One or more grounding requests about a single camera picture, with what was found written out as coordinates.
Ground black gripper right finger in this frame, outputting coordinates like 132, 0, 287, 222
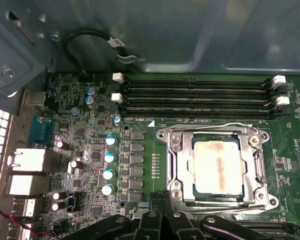
162, 191, 300, 240

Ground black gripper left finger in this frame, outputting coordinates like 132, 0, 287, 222
61, 191, 164, 240

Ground thin wire locking lever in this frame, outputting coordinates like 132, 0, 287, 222
168, 122, 260, 133
179, 199, 272, 210

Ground silver topped CPU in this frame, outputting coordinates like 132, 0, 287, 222
186, 133, 250, 201

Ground metal socket cover frame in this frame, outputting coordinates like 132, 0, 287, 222
166, 126, 268, 203

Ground CPU socket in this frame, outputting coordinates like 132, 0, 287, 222
155, 122, 280, 210

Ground black RAM slot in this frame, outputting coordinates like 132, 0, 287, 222
233, 217, 298, 227
112, 103, 291, 120
114, 84, 288, 96
112, 72, 287, 88
249, 226, 300, 237
110, 92, 291, 107

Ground grey square power choke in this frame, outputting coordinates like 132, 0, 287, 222
129, 179, 144, 190
130, 131, 145, 141
129, 166, 144, 177
129, 154, 145, 165
128, 191, 143, 202
130, 142, 145, 153

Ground dark round capacitor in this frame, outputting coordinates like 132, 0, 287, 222
51, 201, 67, 212
51, 191, 68, 201
69, 160, 85, 170
55, 140, 71, 151

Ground silver metal port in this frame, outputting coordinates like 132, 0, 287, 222
7, 147, 47, 173
11, 198, 38, 218
4, 174, 45, 197
22, 91, 47, 107

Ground green motherboard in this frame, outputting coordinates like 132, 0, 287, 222
22, 72, 300, 240

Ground blue serial port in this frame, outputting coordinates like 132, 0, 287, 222
29, 114, 53, 148

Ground black open PC case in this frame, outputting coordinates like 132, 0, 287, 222
0, 0, 300, 240

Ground red black twisted wires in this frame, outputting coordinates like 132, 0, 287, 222
0, 177, 53, 237

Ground black looped cable white tag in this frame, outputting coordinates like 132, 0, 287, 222
61, 27, 127, 76

